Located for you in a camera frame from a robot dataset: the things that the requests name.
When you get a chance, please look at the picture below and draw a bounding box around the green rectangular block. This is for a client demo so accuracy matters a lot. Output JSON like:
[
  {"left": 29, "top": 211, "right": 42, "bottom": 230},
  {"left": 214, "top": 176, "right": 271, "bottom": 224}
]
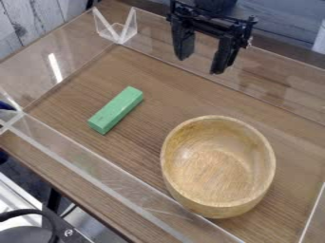
[{"left": 87, "top": 86, "right": 143, "bottom": 135}]

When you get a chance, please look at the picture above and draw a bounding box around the light wooden bowl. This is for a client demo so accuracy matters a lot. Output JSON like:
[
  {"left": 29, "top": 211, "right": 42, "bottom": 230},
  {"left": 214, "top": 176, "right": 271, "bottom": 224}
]
[{"left": 160, "top": 115, "right": 276, "bottom": 219}]

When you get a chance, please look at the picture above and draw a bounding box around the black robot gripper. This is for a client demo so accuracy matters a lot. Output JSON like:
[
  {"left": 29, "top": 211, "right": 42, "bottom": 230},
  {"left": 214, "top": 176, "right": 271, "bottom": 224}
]
[{"left": 168, "top": 0, "right": 258, "bottom": 74}]

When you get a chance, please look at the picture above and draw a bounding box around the black cable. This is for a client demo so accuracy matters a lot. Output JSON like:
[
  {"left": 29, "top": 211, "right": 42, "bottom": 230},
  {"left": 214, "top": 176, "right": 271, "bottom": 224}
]
[{"left": 0, "top": 208, "right": 61, "bottom": 243}]

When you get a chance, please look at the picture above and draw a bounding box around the black metal bracket with screw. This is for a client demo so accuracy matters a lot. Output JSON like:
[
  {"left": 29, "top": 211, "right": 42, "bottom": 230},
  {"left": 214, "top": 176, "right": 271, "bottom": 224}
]
[{"left": 41, "top": 207, "right": 93, "bottom": 243}]

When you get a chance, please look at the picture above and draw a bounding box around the clear acrylic tray enclosure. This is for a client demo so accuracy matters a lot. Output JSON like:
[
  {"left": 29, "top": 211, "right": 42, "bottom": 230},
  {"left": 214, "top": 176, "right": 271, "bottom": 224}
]
[{"left": 0, "top": 2, "right": 325, "bottom": 243}]

